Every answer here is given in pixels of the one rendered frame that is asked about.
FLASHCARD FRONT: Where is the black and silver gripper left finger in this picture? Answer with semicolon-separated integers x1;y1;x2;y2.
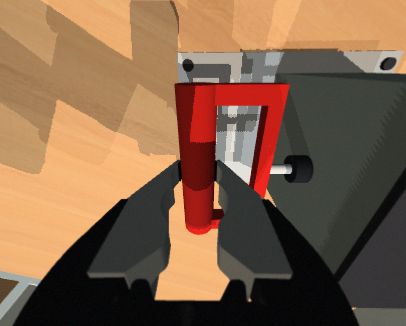
12;160;182;326

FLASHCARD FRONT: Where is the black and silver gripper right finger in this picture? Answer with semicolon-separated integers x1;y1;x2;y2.
214;160;360;326

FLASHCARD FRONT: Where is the grey metal base plate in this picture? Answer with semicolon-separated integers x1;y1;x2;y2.
177;51;404;182

